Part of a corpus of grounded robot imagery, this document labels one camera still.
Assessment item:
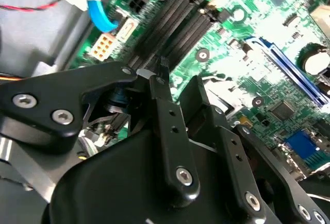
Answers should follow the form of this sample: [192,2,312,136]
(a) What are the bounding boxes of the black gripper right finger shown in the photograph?
[178,75,330,224]

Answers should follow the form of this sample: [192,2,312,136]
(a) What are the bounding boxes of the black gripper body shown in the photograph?
[41,84,279,224]

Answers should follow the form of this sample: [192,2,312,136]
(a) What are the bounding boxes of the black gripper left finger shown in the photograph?
[0,56,201,205]

